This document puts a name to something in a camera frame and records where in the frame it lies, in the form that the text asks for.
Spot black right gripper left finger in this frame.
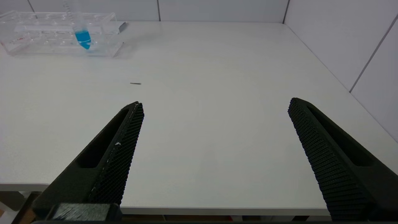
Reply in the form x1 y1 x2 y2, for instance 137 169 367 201
32 101 145 218

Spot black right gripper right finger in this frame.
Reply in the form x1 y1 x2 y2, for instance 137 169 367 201
287 97 398 222

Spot clear plastic test tube rack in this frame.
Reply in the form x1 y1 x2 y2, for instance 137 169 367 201
0 11 123 57

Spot test tube with blue pigment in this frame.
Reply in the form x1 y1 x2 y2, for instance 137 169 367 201
62 0 92 50

